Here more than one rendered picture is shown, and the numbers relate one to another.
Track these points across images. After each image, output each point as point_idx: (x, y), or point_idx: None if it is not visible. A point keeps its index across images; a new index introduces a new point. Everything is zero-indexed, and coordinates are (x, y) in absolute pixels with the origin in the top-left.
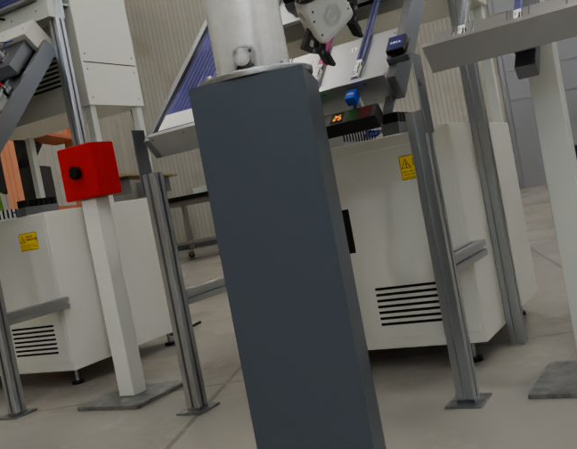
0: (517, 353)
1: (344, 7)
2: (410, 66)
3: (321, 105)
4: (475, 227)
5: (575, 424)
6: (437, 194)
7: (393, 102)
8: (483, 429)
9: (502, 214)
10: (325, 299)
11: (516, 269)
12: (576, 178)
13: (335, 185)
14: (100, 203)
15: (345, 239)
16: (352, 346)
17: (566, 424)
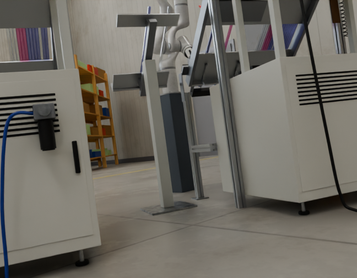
0: (226, 206)
1: (188, 57)
2: (191, 71)
3: (169, 100)
4: (221, 137)
5: (154, 203)
6: (185, 123)
7: (190, 88)
8: (178, 198)
9: (226, 134)
10: None
11: (261, 171)
12: (151, 130)
13: (169, 120)
14: None
15: (172, 133)
16: None
17: (157, 202)
